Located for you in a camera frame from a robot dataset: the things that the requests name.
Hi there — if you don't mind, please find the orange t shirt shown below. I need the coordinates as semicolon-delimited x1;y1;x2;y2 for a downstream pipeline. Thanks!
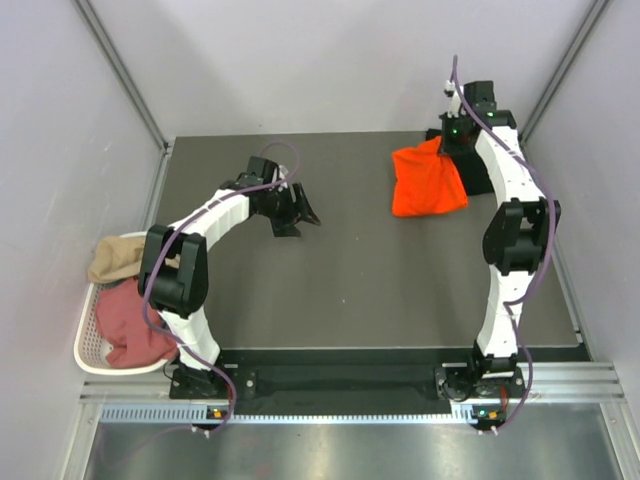
391;135;469;218

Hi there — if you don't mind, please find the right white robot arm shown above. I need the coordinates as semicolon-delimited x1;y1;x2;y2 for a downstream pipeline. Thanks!
440;79;561;396

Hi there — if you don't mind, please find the folded black t shirt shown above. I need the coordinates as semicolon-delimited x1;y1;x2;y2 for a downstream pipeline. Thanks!
425;129;494;196

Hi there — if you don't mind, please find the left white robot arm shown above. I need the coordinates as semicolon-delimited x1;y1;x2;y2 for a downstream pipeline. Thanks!
138;156;321;397

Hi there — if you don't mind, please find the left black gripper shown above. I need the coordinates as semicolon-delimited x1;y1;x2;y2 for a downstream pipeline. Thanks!
258;181;319;236

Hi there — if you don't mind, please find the white laundry basket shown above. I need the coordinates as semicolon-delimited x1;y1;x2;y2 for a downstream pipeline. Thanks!
74;232;178;376

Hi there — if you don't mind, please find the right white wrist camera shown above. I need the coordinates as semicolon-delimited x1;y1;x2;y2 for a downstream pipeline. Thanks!
444;80;465;118

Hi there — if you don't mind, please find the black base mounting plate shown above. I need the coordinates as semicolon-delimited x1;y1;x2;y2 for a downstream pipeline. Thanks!
169;348;524;414

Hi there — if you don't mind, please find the pink t shirt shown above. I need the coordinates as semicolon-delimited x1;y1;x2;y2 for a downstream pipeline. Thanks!
95;277;178;369

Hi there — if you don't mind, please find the beige t shirt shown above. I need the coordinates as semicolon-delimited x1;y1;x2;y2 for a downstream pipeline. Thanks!
87;234;145;284

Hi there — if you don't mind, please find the slotted cable duct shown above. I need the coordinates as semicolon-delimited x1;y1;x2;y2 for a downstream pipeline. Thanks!
100;403;498;425

